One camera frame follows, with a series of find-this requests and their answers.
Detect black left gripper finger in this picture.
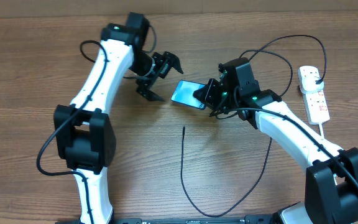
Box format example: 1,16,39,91
163,52,184,75
136,85,164,101

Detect Samsung Galaxy smartphone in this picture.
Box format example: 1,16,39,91
171,80,206,110

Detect black charging cable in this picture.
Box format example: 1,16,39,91
180,34,328,218

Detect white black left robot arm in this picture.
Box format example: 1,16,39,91
53,12,183,223

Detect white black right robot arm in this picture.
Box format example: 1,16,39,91
193,58,358,224

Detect white charger plug adapter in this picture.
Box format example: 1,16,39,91
300,76,324,94

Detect white power strip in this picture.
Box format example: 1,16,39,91
297,65,331,126

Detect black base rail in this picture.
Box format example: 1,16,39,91
54,213,279,224

